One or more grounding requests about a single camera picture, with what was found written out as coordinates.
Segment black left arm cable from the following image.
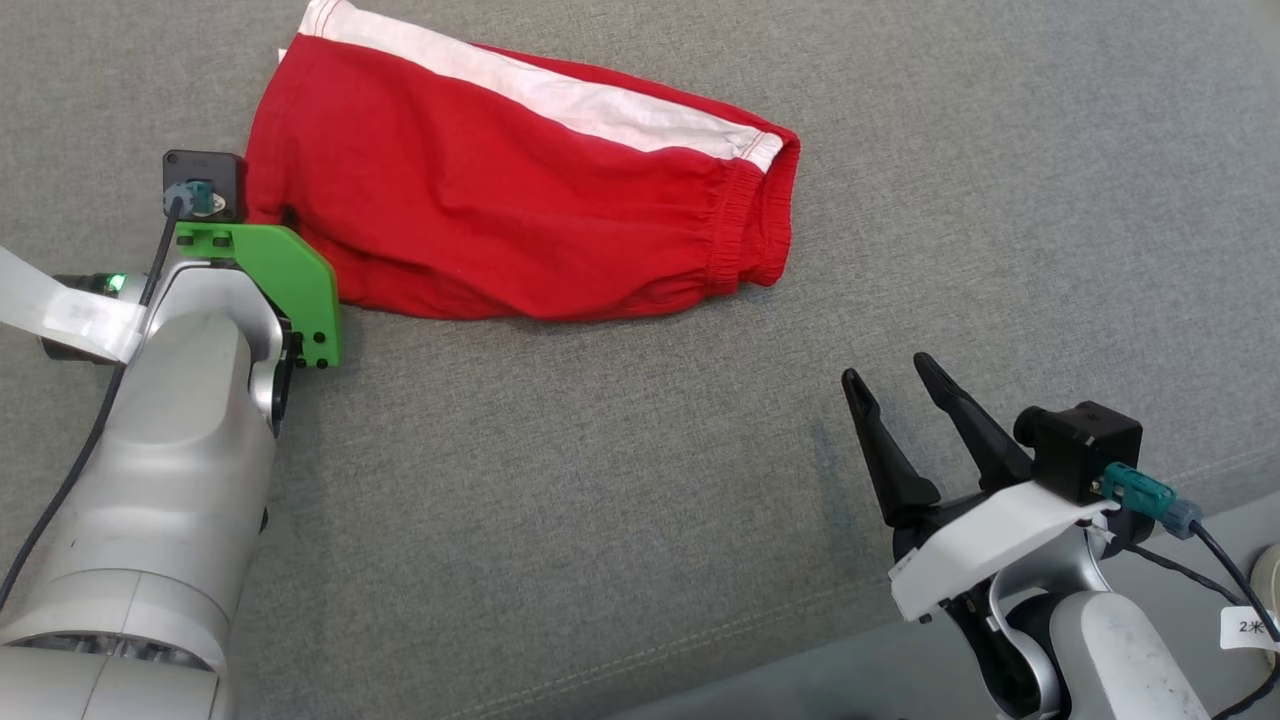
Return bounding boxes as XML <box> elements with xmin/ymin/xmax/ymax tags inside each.
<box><xmin>0</xmin><ymin>200</ymin><xmax>186</xmax><ymax>611</ymax></box>

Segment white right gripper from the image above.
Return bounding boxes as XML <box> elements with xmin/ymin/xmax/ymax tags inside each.
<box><xmin>842</xmin><ymin>352</ymin><xmax>1121</xmax><ymax>626</ymax></box>

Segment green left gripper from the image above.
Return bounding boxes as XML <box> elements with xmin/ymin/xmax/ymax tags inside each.
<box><xmin>175</xmin><ymin>222</ymin><xmax>343</xmax><ymax>369</ymax></box>

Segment long white cable label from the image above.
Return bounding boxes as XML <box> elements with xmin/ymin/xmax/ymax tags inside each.
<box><xmin>0</xmin><ymin>245</ymin><xmax>149</xmax><ymax>363</ymax></box>

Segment teal left camera connector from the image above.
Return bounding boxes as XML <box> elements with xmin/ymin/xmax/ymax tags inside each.
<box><xmin>163</xmin><ymin>180</ymin><xmax>226</xmax><ymax>219</ymax></box>

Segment red shorts with white stripe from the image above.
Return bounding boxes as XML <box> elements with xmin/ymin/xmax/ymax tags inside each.
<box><xmin>243</xmin><ymin>0</ymin><xmax>801</xmax><ymax>323</ymax></box>

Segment teal camera connector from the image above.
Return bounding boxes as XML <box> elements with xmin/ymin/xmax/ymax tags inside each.
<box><xmin>163</xmin><ymin>180</ymin><xmax>226</xmax><ymax>219</ymax></box>
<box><xmin>1100</xmin><ymin>462</ymin><xmax>1206</xmax><ymax>541</ymax></box>

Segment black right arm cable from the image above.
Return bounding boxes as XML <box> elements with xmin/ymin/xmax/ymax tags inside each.
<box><xmin>1100</xmin><ymin>520</ymin><xmax>1280</xmax><ymax>720</ymax></box>

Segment small printed white cable label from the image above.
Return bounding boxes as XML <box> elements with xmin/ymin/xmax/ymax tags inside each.
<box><xmin>1220</xmin><ymin>603</ymin><xmax>1280</xmax><ymax>653</ymax></box>

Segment teal right camera connector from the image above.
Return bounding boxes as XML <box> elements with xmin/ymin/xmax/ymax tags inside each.
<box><xmin>1100</xmin><ymin>462</ymin><xmax>1206</xmax><ymax>541</ymax></box>

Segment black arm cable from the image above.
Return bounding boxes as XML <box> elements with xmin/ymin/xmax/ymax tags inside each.
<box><xmin>0</xmin><ymin>200</ymin><xmax>186</xmax><ymax>611</ymax></box>
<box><xmin>1100</xmin><ymin>520</ymin><xmax>1280</xmax><ymax>720</ymax></box>

